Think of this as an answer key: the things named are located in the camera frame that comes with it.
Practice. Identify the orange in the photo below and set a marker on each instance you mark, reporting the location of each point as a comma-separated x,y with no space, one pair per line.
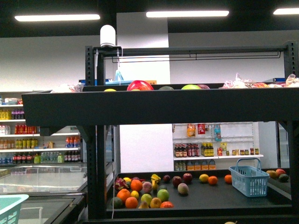
131,203
124,194

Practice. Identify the peach mango fruit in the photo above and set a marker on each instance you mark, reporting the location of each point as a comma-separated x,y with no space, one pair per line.
183,189

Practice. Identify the white sauce shelf unit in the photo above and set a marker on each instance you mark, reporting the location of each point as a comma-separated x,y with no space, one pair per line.
211,146

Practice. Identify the glass top freezer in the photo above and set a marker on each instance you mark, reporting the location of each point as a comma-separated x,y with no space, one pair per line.
57,192

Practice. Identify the green apple middle shelf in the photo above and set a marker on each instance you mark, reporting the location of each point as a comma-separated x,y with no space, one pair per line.
163,195

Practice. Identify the yellow lemon middle shelf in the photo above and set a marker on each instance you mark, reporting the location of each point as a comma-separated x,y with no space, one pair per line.
203,178

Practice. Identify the small tangerine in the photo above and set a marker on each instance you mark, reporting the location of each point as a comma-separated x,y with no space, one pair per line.
212,180

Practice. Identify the orange front left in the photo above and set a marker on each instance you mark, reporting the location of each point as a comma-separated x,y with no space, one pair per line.
124,194

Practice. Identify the large red apple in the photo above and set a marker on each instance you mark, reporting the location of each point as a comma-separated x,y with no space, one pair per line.
140,85

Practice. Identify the white dome camera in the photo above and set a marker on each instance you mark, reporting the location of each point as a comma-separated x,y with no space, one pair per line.
107,36

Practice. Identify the orange lower front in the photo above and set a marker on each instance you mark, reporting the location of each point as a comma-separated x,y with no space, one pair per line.
131,203

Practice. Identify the green apple upper shelf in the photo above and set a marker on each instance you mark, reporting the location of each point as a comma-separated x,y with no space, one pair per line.
191,87

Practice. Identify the teal plastic basket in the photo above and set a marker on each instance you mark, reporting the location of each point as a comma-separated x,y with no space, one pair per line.
10,206

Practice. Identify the pink dragon fruit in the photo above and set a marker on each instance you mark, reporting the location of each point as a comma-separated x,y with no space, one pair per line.
120,184

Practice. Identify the dark red apple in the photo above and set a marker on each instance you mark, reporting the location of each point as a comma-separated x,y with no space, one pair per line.
187,177

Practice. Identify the white beverage shelf unit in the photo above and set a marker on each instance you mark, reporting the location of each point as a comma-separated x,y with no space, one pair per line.
23,144

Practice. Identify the green apple shelf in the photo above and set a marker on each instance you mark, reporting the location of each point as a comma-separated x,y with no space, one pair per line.
163,195
191,87

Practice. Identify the light blue plastic basket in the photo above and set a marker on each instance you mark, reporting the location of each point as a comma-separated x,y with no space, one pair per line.
249,180

